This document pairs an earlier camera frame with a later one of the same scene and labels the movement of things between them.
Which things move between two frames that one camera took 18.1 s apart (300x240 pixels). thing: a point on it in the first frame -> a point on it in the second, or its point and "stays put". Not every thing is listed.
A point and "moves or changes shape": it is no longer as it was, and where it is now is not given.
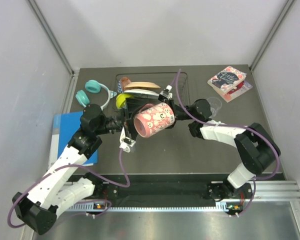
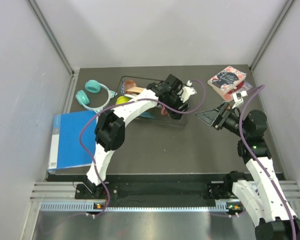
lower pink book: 234,94 stays put
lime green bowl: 120,102 stays put
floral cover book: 227,79 stays put
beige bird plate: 142,85 -> 136,90
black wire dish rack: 163,81 moves or changes shape
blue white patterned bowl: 119,89 moves or changes shape
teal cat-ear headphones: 93,86 stays put
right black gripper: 172,106 -> 216,117
